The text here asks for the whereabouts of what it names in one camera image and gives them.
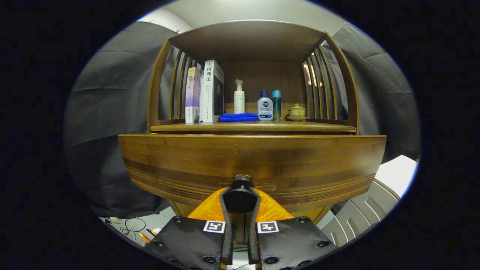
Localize wooden cabinet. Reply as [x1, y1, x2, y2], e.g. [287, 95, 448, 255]
[146, 19, 360, 246]

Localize black floor cables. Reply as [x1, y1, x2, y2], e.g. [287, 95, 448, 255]
[120, 217, 147, 237]

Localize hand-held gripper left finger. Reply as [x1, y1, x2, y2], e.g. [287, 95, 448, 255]
[144, 186, 235, 270]

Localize purple book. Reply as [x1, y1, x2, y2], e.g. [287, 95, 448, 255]
[185, 67, 201, 123]

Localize teal bottle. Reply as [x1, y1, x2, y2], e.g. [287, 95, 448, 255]
[272, 90, 282, 121]

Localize wooden drawer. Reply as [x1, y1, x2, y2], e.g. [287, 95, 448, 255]
[118, 134, 387, 214]

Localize white book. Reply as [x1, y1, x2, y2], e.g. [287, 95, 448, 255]
[199, 59, 225, 123]

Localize blue folded cloth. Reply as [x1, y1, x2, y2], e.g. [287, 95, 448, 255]
[219, 113, 259, 122]

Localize white pump bottle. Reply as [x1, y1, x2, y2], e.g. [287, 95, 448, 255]
[234, 79, 245, 114]

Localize black drawer knob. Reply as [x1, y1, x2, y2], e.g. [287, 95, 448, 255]
[222, 174, 259, 214]

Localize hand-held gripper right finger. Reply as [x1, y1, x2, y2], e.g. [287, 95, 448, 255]
[247, 187, 338, 270]

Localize ceramic lidded teacup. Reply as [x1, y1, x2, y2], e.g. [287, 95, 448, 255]
[287, 103, 307, 122]

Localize white lotion bottle blue cap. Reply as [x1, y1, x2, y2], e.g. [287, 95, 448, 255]
[257, 90, 273, 121]

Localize wooden countertop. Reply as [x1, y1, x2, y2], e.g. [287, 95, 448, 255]
[150, 120, 357, 134]

